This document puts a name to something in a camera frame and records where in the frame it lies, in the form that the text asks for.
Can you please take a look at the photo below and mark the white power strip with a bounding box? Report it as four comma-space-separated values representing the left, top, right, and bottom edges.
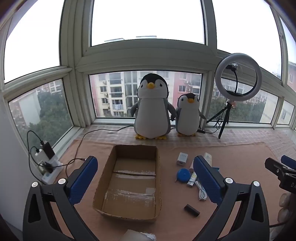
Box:
35, 148, 63, 184

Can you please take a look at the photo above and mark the black ring light cable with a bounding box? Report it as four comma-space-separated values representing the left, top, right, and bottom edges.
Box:
203, 115, 223, 133

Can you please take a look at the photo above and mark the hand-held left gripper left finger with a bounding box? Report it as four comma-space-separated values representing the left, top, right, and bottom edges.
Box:
22, 156, 99, 241

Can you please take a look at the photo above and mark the white charger plug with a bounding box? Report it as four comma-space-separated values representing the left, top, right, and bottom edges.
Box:
35, 148, 49, 161

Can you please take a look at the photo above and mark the large penguin plush toy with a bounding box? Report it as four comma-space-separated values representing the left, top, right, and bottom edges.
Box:
130, 73, 177, 140

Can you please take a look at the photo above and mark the blue eye drop bottle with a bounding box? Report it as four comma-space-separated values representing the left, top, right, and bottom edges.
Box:
174, 168, 190, 184

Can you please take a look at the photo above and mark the white power adapter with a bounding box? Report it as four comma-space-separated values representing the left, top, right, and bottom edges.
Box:
176, 152, 189, 166

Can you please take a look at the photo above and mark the person's right hand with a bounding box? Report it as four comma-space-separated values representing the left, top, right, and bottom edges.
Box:
277, 192, 296, 224

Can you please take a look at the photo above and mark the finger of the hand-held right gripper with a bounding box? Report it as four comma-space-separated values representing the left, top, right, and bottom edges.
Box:
265, 158, 290, 178
280, 155, 296, 170

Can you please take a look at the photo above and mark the black cylinder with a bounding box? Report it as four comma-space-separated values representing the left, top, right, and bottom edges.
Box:
184, 204, 200, 217

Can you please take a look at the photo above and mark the cardboard box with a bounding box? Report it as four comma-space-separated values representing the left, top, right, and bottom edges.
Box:
92, 145, 162, 223

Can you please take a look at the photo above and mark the small penguin plush toy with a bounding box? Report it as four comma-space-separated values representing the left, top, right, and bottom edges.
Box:
174, 93, 207, 137

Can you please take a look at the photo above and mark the long black charging cable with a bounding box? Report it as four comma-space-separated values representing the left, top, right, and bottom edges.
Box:
65, 125, 134, 179

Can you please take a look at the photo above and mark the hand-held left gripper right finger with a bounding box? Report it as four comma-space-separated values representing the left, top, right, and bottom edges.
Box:
193, 155, 270, 241

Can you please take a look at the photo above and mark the white ring light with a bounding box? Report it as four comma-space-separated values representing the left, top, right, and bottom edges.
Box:
215, 53, 263, 102

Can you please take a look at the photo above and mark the small printed packet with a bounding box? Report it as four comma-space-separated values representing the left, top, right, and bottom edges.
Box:
187, 172, 197, 188

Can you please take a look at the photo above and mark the pink blanket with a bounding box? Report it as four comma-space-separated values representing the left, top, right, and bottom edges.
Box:
50, 139, 296, 241

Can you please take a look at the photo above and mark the checked blanket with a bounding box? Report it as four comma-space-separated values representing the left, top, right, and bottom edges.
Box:
75, 124, 296, 163

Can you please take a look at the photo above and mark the black gooseneck phone holder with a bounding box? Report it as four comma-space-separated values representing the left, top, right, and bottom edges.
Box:
225, 63, 242, 96

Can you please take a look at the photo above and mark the white fuzzy cloth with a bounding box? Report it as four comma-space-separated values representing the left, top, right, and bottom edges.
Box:
121, 229, 156, 241

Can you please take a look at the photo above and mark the white cable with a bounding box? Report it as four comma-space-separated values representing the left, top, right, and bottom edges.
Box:
195, 180, 207, 201

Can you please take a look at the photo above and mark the black looped cable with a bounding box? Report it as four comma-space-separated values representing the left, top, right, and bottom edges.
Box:
26, 130, 45, 168

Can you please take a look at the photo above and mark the black power bank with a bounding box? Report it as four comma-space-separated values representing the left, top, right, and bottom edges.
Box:
40, 140, 55, 160

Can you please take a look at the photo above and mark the black tripod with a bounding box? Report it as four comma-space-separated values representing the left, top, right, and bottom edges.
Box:
206, 100, 236, 139

